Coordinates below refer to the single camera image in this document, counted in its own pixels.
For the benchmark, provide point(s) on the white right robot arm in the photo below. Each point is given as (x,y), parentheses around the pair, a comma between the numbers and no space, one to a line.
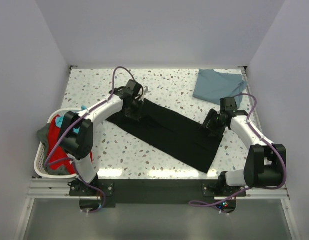
(265,165)

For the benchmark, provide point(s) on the folded grey-blue t-shirt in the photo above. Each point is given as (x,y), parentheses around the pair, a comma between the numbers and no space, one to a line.
(211,86)

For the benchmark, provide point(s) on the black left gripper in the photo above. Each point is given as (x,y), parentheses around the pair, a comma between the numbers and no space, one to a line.
(134,110)

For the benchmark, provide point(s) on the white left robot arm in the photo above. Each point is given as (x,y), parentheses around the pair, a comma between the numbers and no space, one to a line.
(77,130)

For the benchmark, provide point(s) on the red t-shirt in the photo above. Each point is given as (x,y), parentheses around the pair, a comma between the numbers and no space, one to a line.
(59,154)

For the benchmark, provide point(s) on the white laundry basket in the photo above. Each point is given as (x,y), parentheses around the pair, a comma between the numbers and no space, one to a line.
(41,156)

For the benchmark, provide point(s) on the black t-shirt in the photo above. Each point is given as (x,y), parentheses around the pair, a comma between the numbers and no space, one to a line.
(173,134)

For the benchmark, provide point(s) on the dark grey t-shirt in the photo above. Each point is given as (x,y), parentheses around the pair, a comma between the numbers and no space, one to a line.
(43,135)

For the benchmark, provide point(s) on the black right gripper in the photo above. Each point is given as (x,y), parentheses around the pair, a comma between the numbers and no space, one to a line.
(212,125)

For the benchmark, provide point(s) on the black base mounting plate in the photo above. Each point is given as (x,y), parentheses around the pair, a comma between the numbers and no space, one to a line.
(162,191)

